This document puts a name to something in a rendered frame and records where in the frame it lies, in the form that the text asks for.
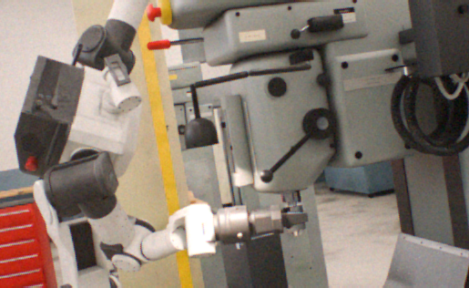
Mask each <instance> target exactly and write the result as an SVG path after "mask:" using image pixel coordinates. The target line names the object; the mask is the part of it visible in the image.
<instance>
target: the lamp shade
mask: <svg viewBox="0 0 469 288"><path fill-rule="evenodd" d="M184 140H185V145H186V149H197V148H203V147H207V146H211V145H215V144H219V137H218V132H217V130H216V128H215V126H214V124H213V122H212V121H210V120H209V119H207V118H203V117H199V118H194V119H192V120H191V121H190V122H189V123H188V124H187V125H186V127H185V132H184Z"/></svg>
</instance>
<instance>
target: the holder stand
mask: <svg viewBox="0 0 469 288"><path fill-rule="evenodd" d="M251 239H252V242H244V243H243V245H241V244H240V242H238V243H232V244H226V245H224V244H223V243H222V242H221V243H220V248H221V253H222V258H223V262H224V268H225V273H226V283H227V286H228V287H229V288H289V284H288V279H287V274H286V270H285V265H284V260H283V250H282V246H281V240H280V235H279V234H273V233H268V234H262V235H258V236H255V233H253V235H252V236H251Z"/></svg>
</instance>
